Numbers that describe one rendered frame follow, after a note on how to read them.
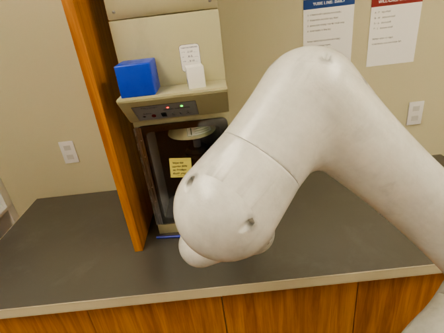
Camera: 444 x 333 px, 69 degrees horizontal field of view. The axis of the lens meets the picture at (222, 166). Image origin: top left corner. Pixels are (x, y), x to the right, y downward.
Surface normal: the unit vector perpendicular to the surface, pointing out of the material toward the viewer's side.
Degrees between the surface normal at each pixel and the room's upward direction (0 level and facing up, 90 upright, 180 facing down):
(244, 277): 0
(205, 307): 90
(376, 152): 82
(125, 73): 90
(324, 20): 90
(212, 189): 40
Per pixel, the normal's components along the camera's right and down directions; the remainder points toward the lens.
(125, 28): 0.04, 0.45
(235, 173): -0.14, -0.36
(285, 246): -0.11, -0.89
